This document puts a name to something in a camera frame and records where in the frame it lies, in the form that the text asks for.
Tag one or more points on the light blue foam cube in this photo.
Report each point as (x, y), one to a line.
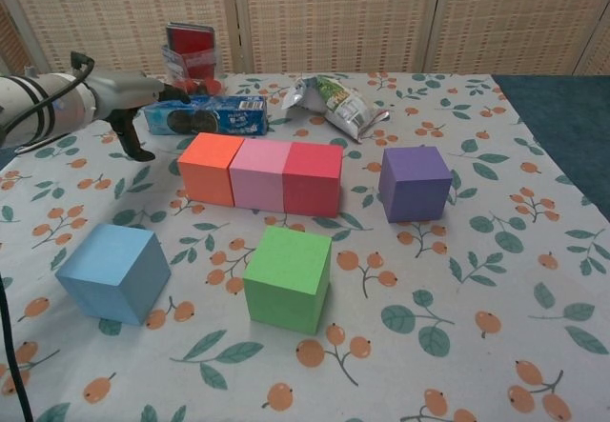
(109, 269)

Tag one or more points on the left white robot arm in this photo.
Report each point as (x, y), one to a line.
(47, 103)

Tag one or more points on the pink foam cube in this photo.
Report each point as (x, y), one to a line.
(257, 179)

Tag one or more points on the orange foam cube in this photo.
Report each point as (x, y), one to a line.
(205, 174)

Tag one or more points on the blue cookie package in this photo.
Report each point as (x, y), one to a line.
(229, 114)

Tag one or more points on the green foam cube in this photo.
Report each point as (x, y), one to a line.
(286, 279)

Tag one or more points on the crumpled silver snack bag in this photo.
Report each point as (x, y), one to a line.
(343, 103)

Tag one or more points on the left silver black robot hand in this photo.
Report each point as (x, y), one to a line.
(124, 93)

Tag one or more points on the floral print tablecloth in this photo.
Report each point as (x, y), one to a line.
(429, 274)

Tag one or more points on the red foam cube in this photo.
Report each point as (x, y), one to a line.
(310, 184)

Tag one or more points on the purple foam cube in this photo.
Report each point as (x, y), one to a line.
(414, 188)

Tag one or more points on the clear box with red items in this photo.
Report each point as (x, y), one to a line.
(193, 46)

